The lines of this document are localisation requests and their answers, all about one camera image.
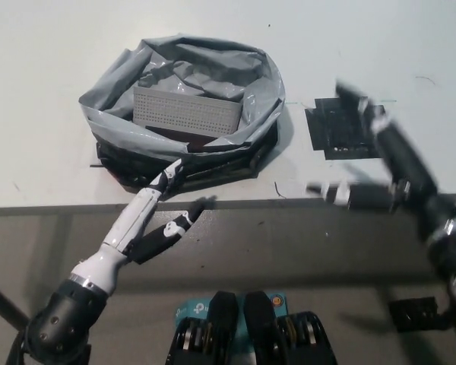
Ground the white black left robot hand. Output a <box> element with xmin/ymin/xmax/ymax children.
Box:
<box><xmin>101</xmin><ymin>158</ymin><xmax>208</xmax><ymax>265</ymax></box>

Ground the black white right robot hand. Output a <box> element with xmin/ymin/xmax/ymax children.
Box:
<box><xmin>306</xmin><ymin>80</ymin><xmax>456</xmax><ymax>245</ymax></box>

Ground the grey perforated rectangular plastic basket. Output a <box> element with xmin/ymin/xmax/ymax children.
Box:
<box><xmin>131</xmin><ymin>86</ymin><xmax>244</xmax><ymax>138</ymax></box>

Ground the grey and black plastic bag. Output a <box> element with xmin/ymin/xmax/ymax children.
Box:
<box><xmin>78</xmin><ymin>33</ymin><xmax>288</xmax><ymax>191</ymax></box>

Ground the black table tape patch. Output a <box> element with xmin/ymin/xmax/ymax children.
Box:
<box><xmin>305</xmin><ymin>97</ymin><xmax>388</xmax><ymax>161</ymax></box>

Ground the black teal robot torso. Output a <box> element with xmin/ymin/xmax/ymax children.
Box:
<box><xmin>166</xmin><ymin>290</ymin><xmax>339</xmax><ymax>365</ymax></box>

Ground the black metal table leg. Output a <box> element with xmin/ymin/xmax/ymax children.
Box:
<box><xmin>0</xmin><ymin>276</ymin><xmax>31</xmax><ymax>332</ymax></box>

